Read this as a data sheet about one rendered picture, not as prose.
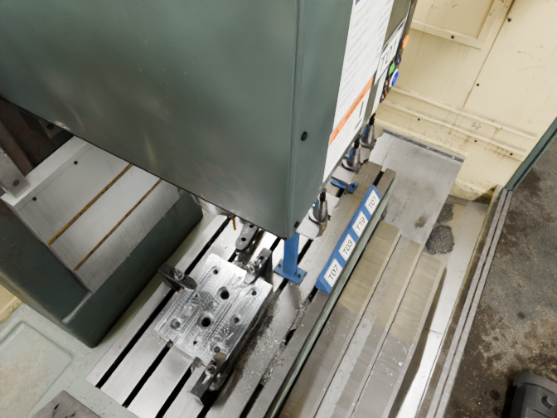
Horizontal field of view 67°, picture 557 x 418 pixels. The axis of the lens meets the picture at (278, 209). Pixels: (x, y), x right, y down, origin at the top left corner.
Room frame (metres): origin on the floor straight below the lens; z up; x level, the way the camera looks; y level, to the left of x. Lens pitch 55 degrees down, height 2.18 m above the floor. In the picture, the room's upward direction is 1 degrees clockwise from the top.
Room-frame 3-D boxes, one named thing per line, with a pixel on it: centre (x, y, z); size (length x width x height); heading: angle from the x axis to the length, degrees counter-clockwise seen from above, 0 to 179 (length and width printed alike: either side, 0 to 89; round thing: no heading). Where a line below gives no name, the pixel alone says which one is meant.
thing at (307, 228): (0.61, -0.09, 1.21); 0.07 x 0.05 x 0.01; 61
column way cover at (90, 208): (0.75, 0.49, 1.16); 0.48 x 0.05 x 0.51; 151
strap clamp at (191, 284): (0.56, 0.30, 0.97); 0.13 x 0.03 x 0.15; 61
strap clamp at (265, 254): (0.61, 0.06, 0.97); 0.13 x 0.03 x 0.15; 151
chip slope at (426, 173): (1.10, -0.22, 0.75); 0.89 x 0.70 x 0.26; 61
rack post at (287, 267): (0.64, -0.04, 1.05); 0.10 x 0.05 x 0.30; 61
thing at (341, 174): (0.80, -0.20, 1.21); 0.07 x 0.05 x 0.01; 61
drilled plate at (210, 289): (0.47, 0.18, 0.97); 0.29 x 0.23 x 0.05; 151
